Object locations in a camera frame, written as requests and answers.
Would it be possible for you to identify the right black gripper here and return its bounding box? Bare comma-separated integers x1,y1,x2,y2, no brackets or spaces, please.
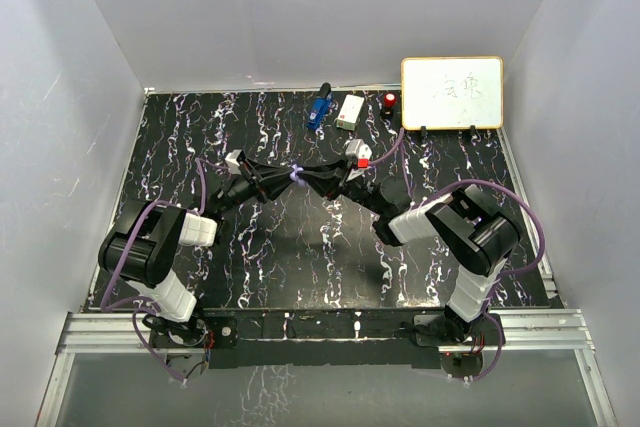
299,154,386,216

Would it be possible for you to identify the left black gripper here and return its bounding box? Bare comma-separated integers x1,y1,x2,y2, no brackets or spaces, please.
217,159,297,216

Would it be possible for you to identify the purple earbud charging case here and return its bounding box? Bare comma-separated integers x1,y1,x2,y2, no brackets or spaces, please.
289,164,307,186

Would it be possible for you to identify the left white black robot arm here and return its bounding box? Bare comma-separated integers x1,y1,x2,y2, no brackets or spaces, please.
98,149,302,346

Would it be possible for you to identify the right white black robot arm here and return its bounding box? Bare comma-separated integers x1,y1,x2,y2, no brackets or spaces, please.
292,165,524,344

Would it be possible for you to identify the white small box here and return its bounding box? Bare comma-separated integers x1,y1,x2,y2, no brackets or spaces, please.
335,94,364,131

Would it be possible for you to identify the blue stapler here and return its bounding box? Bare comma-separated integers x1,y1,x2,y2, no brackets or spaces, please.
306,82,333,131

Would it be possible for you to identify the red emergency button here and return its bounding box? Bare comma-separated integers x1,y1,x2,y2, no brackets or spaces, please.
381,92,397,118

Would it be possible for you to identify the black front base bar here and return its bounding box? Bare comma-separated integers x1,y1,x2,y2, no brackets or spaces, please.
199,307,506,371

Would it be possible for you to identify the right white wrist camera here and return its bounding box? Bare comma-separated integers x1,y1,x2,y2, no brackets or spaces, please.
344,139,372,182

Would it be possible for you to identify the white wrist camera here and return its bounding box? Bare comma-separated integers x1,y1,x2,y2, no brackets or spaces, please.
225,149,245,175
344,139,372,182

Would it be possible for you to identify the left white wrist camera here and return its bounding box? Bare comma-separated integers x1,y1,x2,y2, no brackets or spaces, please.
225,149,245,175

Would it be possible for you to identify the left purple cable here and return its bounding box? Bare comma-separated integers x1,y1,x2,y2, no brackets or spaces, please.
99,156,231,313

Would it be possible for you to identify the white board yellow frame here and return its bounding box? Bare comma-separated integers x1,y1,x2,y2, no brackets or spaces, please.
401,56,504,131

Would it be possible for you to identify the aluminium frame rail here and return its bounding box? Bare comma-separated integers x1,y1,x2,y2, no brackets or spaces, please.
56,309,594,354

